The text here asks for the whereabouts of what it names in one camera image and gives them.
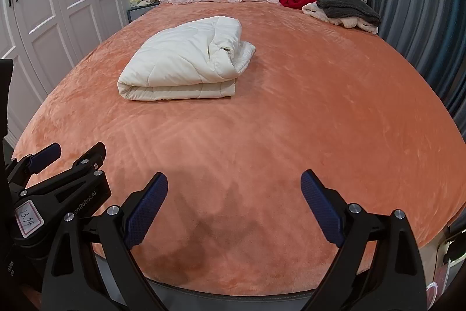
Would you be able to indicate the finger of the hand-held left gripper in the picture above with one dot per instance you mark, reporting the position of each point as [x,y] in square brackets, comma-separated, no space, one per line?
[43,156]
[91,154]

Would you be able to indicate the pink object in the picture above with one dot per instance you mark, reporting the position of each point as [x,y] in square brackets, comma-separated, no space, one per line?
[437,285]

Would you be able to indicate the orange plush bed blanket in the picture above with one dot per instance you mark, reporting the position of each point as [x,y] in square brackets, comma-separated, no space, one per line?
[291,114]

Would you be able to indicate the cream quilted jacket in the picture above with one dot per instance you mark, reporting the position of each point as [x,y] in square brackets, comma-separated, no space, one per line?
[182,56]

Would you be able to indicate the grey knitted garment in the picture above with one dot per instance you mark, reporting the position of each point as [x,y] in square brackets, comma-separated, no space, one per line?
[346,6]

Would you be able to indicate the white panelled wardrobe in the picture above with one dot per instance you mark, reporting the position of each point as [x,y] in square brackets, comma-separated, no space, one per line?
[54,5]

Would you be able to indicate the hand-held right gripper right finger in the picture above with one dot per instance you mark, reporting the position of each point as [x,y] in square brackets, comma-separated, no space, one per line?
[322,209]

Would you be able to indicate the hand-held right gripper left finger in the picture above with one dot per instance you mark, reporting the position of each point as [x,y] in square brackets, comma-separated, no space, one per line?
[145,212]

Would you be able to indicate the cream fluffy garment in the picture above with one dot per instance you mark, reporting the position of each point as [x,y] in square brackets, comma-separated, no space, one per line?
[313,10]

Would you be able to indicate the grey-blue curtain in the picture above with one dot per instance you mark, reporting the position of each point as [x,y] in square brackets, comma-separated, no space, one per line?
[418,5]

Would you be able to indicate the grey nightstand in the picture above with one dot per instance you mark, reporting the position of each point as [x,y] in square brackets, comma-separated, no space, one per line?
[140,13]

